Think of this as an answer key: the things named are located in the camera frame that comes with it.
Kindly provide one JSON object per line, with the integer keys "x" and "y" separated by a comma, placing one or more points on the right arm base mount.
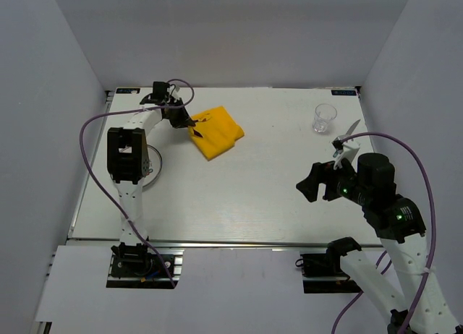
{"x": 319, "y": 277}

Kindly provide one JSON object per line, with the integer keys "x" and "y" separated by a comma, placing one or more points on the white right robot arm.
{"x": 419, "y": 304}

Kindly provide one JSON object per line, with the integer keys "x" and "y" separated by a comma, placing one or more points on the yellow printed cloth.
{"x": 219, "y": 130}

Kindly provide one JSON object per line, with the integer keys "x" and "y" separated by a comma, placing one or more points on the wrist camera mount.
{"x": 345, "y": 150}
{"x": 163, "y": 94}

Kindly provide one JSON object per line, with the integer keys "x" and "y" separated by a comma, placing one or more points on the white plate with red print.
{"x": 155, "y": 167}

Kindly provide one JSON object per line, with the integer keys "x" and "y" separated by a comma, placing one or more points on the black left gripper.
{"x": 184, "y": 120}

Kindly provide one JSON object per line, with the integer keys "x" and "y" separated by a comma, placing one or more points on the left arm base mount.
{"x": 138, "y": 267}

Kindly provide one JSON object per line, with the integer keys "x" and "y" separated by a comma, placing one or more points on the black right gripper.
{"x": 320, "y": 173}

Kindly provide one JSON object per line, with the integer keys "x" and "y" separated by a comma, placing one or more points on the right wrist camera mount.
{"x": 345, "y": 150}

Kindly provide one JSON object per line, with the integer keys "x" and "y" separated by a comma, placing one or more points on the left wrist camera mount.
{"x": 163, "y": 94}

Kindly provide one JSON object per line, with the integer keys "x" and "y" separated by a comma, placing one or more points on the knife with teal handle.
{"x": 351, "y": 127}

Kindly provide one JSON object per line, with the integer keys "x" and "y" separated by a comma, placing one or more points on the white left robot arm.
{"x": 127, "y": 161}

